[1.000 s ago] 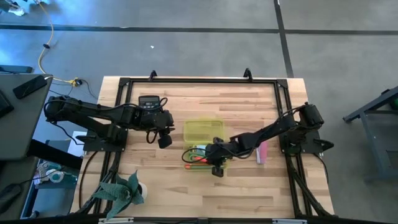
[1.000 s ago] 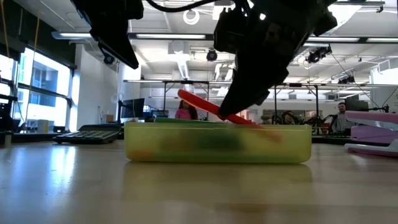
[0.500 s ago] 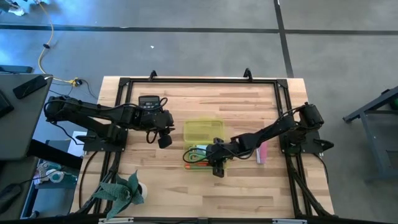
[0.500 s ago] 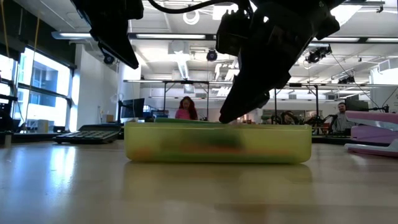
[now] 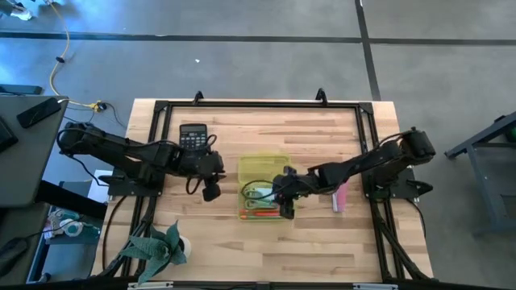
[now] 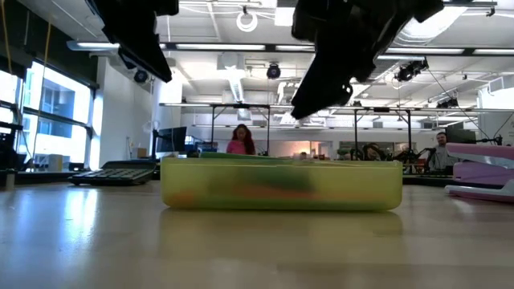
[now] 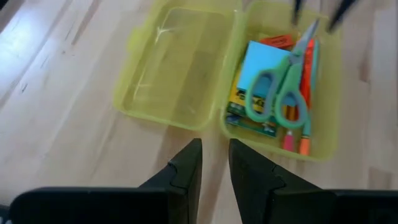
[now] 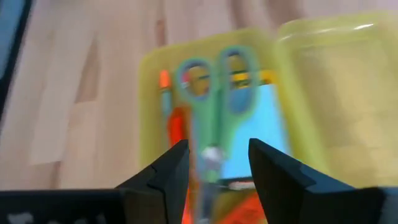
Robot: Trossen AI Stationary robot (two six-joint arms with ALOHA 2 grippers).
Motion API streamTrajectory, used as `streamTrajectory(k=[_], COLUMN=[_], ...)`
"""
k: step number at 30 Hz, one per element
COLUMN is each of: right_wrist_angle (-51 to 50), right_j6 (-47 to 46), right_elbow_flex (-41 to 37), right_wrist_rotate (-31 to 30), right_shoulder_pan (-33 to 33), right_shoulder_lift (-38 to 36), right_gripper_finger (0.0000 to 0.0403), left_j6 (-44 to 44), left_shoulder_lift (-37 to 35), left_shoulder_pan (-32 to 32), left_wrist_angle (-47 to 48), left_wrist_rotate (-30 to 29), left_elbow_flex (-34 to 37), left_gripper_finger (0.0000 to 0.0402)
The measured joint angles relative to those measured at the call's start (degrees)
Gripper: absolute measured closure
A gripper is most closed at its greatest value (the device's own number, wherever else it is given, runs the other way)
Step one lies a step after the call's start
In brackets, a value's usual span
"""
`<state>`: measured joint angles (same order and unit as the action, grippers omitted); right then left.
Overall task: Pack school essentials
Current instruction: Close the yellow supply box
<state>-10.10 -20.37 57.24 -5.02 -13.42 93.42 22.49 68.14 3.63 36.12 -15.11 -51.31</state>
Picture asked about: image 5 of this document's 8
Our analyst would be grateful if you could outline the yellow-green translucent pencil case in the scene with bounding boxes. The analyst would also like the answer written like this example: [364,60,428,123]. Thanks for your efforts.
[236,155,293,222]

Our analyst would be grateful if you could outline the green scissors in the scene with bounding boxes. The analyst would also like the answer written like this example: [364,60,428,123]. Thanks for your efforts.
[241,187,279,210]

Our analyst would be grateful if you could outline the red marker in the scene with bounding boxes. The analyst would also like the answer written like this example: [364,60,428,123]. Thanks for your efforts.
[239,212,282,220]

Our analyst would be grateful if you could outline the black calculator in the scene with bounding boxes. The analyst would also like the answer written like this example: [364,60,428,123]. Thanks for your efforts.
[179,123,209,151]

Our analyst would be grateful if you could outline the pink stapler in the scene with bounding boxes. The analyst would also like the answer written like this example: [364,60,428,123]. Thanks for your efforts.
[331,180,348,213]

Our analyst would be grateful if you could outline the artificial plant white pot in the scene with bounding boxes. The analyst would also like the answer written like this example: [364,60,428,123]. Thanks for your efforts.
[119,220,193,285]

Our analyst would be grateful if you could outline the black smartphone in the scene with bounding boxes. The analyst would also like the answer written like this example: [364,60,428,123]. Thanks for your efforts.
[15,97,62,129]

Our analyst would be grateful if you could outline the grey side table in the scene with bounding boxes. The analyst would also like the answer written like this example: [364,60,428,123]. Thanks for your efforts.
[0,94,69,209]

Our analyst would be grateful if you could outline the grey metal bench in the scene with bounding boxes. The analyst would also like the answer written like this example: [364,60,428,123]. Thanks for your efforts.
[444,111,516,234]

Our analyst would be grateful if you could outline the black left camera cable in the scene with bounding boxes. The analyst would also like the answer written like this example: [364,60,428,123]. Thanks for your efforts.
[185,134,218,196]

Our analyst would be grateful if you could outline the black camera cable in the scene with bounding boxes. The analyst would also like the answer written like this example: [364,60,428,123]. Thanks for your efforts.
[185,134,218,196]
[240,179,283,201]

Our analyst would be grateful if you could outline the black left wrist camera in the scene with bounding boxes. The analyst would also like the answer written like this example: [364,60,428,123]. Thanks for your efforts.
[201,176,223,203]

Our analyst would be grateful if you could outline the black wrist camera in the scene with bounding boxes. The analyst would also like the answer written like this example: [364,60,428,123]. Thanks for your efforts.
[280,199,296,221]
[201,176,223,203]

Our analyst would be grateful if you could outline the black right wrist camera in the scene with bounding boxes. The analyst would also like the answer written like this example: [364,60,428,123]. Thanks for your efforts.
[280,199,296,221]

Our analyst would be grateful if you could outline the black right camera cable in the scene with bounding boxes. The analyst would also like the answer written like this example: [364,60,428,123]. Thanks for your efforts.
[240,179,283,201]

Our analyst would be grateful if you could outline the black table frame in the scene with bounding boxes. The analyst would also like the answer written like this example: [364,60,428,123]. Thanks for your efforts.
[91,87,436,290]

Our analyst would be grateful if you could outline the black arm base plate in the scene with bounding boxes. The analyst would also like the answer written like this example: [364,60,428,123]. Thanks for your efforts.
[361,167,435,201]
[98,168,165,198]

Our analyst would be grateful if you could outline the yellow cable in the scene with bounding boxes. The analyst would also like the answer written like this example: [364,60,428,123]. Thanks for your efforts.
[47,2,102,113]

